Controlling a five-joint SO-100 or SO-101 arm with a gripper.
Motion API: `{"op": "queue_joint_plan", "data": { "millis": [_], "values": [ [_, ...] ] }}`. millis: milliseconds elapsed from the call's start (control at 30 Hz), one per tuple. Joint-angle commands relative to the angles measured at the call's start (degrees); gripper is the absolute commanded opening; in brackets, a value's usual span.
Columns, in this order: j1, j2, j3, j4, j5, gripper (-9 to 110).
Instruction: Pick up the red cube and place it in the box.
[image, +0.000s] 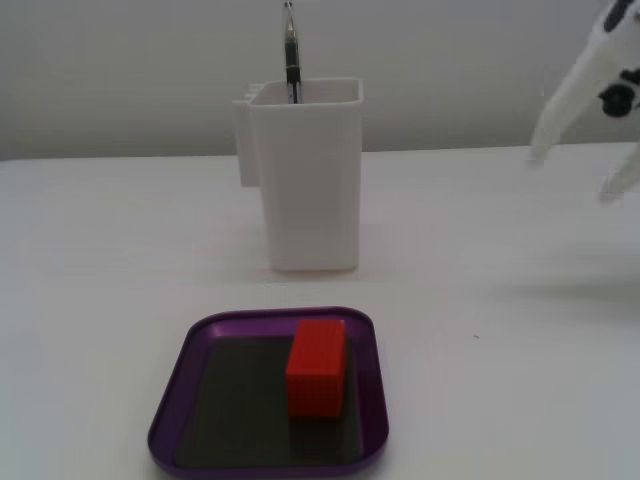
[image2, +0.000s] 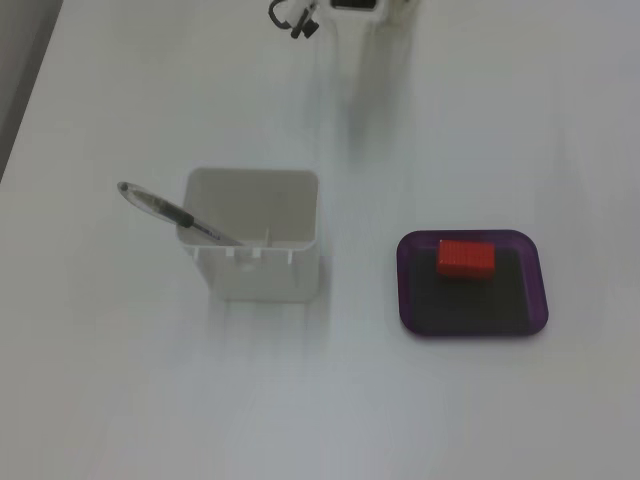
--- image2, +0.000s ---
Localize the clear black ballpoint pen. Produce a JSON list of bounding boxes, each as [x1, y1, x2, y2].
[[116, 180, 247, 248]]

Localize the white plastic box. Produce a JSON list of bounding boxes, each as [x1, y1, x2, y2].
[[174, 167, 321, 304]]

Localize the purple square tray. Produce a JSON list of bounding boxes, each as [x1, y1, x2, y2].
[[396, 228, 550, 340]]

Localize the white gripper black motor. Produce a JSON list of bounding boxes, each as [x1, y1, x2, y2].
[[328, 0, 387, 114]]

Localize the black cable with white connectors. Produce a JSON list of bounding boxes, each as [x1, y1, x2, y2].
[[268, 0, 320, 41]]

